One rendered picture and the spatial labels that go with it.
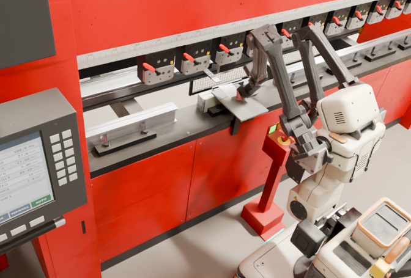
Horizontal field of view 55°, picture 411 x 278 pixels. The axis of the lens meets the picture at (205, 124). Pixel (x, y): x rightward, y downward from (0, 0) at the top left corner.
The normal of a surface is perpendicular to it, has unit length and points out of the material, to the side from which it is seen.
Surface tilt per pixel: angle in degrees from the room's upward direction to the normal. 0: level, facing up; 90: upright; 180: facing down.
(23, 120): 0
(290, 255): 0
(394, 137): 0
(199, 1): 90
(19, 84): 90
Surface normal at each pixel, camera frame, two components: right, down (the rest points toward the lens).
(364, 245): -0.77, 0.37
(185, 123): 0.11, -0.75
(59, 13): 0.55, 0.59
